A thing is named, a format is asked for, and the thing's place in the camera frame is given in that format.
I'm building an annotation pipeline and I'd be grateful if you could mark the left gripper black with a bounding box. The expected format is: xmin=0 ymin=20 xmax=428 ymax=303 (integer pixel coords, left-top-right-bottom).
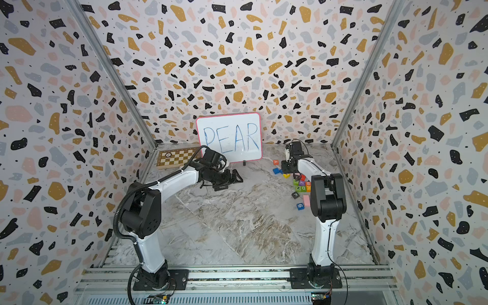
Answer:
xmin=210 ymin=168 xmax=245 ymax=191

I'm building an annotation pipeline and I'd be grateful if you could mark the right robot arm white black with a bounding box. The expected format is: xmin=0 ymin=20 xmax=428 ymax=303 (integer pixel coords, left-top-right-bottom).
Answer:
xmin=282 ymin=141 xmax=347 ymax=287

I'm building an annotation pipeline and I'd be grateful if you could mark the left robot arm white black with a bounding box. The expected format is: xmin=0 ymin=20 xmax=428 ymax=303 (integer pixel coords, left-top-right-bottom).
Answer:
xmin=113 ymin=146 xmax=243 ymax=289

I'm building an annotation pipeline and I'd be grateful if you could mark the green block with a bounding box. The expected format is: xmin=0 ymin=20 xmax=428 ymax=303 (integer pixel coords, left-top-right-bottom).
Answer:
xmin=293 ymin=180 xmax=307 ymax=193

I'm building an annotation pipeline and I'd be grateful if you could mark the pink flat block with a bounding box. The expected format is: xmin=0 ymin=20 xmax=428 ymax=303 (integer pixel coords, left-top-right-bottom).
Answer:
xmin=302 ymin=194 xmax=310 ymax=207

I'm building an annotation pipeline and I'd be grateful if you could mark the wooden chessboard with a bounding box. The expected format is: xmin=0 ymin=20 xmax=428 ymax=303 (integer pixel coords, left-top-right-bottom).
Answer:
xmin=156 ymin=147 xmax=198 ymax=169

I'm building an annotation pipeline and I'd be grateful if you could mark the whiteboard with pink frame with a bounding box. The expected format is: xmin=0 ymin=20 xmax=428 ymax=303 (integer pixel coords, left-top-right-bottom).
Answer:
xmin=196 ymin=113 xmax=263 ymax=163

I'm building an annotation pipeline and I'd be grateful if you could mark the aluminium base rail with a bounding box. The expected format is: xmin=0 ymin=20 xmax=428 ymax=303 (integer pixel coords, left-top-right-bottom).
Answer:
xmin=73 ymin=265 xmax=403 ymax=304

